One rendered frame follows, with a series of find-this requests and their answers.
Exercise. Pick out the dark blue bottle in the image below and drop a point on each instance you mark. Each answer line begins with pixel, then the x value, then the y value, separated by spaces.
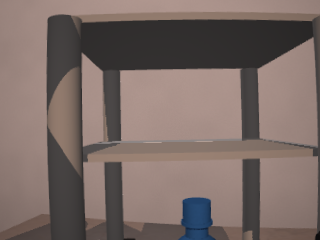
pixel 196 219

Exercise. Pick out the grey shelving unit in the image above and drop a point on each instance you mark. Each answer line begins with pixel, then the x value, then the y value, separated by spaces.
pixel 161 41

